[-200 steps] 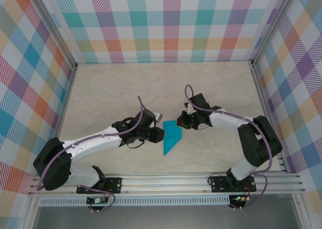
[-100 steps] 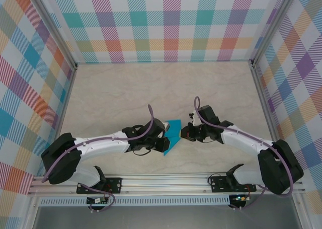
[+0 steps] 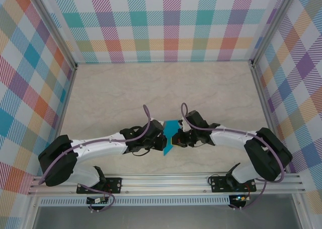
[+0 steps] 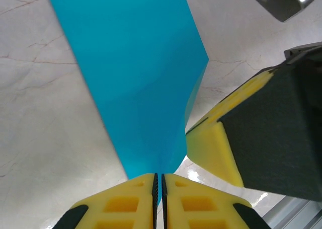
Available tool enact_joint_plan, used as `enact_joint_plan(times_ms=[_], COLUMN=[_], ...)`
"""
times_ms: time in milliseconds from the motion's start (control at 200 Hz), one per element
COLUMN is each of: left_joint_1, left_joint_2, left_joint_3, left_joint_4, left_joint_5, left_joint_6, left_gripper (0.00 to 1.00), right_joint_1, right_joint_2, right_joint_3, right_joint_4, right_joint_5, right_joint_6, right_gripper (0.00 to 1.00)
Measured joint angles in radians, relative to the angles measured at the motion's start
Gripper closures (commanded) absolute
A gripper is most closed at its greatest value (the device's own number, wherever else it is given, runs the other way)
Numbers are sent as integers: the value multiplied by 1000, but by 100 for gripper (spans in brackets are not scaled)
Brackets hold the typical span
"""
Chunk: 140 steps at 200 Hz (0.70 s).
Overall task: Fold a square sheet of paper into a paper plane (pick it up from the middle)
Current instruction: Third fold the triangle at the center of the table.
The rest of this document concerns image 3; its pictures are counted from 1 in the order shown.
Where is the blue paper sheet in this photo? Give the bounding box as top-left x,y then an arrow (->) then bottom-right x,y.
162,119 -> 181,156

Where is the grey metal sheet panel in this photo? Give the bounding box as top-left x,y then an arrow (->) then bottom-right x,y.
32,204 -> 302,229

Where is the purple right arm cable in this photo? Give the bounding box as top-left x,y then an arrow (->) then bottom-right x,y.
180,102 -> 287,211

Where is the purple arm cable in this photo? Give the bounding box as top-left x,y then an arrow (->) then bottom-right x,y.
39,104 -> 154,212
180,102 -> 287,211

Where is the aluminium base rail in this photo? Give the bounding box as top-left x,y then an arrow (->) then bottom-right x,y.
27,172 -> 306,196

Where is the slotted white cable duct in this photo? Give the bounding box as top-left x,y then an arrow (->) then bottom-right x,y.
40,197 -> 231,206

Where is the aluminium side rail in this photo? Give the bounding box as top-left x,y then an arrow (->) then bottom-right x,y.
251,64 -> 287,174
45,65 -> 77,177

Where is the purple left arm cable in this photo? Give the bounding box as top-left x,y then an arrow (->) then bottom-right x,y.
39,104 -> 154,212

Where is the aluminium frame post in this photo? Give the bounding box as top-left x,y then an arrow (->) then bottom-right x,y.
251,0 -> 300,67
30,0 -> 78,70

